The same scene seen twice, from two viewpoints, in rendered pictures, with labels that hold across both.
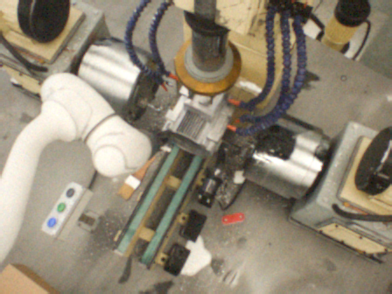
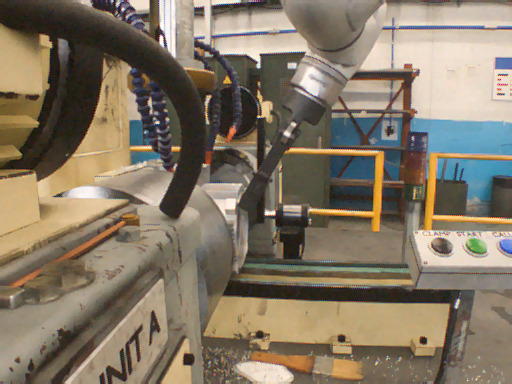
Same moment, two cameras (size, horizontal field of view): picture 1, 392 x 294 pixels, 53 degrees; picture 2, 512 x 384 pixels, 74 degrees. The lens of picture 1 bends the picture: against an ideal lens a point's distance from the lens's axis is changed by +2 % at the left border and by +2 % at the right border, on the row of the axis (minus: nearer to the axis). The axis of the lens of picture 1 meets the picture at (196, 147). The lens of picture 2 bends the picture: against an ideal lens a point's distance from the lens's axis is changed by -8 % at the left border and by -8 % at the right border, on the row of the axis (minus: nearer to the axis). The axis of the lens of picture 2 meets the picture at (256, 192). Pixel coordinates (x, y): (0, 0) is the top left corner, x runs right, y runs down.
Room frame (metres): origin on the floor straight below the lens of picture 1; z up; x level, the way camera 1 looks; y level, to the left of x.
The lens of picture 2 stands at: (0.63, 0.75, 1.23)
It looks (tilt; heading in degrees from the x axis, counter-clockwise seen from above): 10 degrees down; 251
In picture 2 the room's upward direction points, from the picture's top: straight up
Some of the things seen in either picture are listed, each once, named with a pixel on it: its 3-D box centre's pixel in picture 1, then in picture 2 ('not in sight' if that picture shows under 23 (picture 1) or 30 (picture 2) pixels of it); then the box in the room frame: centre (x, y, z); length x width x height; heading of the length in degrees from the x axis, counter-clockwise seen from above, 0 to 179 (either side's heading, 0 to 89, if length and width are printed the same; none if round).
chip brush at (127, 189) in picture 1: (137, 176); (306, 364); (0.35, 0.22, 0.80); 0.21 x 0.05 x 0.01; 146
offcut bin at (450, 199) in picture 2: not in sight; (446, 189); (-3.40, -2.93, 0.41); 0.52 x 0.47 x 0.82; 146
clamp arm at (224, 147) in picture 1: (221, 158); (262, 170); (0.33, -0.08, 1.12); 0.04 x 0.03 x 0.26; 154
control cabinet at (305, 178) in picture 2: not in sight; (296, 149); (-1.08, -2.86, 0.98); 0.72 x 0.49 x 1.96; 146
